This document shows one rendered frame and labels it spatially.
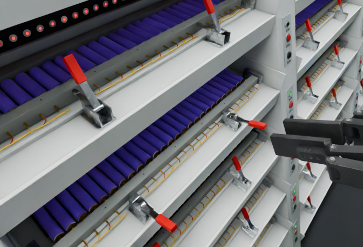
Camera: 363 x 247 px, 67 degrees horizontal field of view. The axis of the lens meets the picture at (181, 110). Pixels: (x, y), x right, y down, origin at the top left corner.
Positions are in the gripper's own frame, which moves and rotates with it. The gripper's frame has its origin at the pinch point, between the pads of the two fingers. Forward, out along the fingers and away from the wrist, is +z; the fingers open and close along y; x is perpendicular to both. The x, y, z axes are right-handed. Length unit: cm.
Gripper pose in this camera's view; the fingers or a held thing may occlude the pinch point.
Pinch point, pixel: (306, 139)
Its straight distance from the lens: 37.2
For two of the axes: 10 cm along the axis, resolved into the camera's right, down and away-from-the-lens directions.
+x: -3.7, -8.6, -3.5
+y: 6.5, -5.1, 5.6
